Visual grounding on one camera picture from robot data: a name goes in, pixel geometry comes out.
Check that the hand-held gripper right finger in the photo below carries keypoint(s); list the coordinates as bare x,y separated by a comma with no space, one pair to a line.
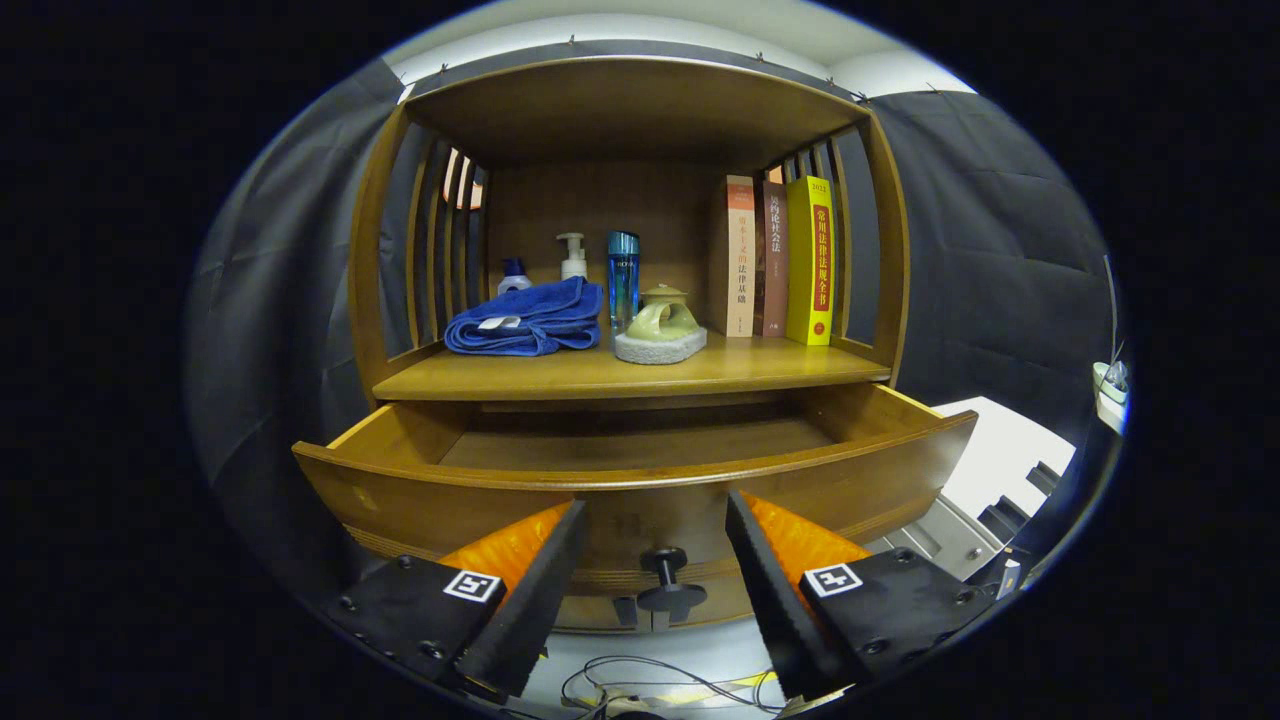
775,600

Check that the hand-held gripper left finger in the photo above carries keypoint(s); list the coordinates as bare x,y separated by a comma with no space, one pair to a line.
535,600

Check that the wooden drawer with black knob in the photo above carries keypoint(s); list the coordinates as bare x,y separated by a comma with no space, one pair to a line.
650,510

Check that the wooden countertop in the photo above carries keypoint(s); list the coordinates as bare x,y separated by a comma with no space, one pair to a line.
740,368

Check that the wooden cabinet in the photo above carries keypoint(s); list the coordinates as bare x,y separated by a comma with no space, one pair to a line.
640,110

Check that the grey ridged panel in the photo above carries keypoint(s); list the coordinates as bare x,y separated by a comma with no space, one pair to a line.
940,535

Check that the blue folded towel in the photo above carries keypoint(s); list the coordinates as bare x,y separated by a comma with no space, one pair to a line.
530,320

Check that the small blue-capped lotion bottle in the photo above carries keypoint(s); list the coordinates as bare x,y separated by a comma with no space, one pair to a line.
514,278

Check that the blue glass bottle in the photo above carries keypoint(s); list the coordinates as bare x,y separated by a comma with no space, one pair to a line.
623,280

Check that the brown book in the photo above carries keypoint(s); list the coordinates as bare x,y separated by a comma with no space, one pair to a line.
772,260

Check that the white pump bottle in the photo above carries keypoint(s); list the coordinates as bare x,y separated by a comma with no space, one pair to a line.
573,262

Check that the beige book with orange band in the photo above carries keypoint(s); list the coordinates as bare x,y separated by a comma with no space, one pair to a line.
740,260

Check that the yellow book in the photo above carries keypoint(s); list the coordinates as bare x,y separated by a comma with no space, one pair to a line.
812,260

